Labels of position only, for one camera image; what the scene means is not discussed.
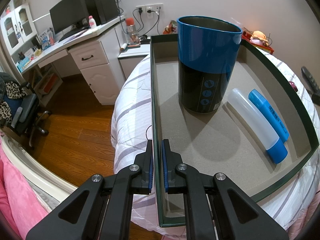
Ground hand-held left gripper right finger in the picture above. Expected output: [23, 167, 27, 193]
[161, 139, 289, 240]

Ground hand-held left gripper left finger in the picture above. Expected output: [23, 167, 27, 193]
[25, 139, 154, 240]

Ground pink box tray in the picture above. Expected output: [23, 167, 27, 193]
[150, 34, 320, 228]

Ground translucent tube with blue cap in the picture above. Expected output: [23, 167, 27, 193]
[227, 88, 288, 165]

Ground blue marker pen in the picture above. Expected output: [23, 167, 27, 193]
[248, 89, 290, 144]

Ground blue and black cylindrical can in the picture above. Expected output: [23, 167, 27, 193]
[177, 16, 243, 114]

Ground white nightstand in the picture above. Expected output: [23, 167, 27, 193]
[117, 44, 150, 82]

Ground white desk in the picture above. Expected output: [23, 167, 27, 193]
[16, 15, 127, 105]

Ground pink blanket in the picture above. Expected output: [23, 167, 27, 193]
[0, 145, 49, 233]

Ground black office chair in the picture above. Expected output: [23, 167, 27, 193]
[0, 72, 52, 149]

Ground bottle with red cap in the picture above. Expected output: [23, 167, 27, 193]
[126, 17, 139, 45]

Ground snack bags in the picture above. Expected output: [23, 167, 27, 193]
[163, 20, 178, 35]

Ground black keyboard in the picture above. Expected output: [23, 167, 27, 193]
[59, 29, 83, 42]

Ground red basket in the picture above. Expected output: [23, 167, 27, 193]
[241, 31, 274, 54]

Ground dark jacket with leopard lining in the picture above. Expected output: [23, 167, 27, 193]
[0, 72, 23, 128]

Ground orange plush toy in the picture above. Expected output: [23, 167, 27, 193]
[251, 31, 270, 47]

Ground blue box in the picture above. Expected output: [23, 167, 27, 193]
[40, 30, 54, 50]

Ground black remote control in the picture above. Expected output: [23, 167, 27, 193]
[301, 66, 320, 94]

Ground black computer tower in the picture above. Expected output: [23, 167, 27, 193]
[82, 0, 118, 25]

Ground black computer monitor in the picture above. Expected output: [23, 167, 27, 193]
[49, 0, 90, 36]

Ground white hutch cabinet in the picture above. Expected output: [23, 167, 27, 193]
[0, 4, 38, 55]

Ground white bed frame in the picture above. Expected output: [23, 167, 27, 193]
[0, 135, 78, 205]

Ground white wall outlet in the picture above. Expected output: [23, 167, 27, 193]
[136, 3, 164, 19]

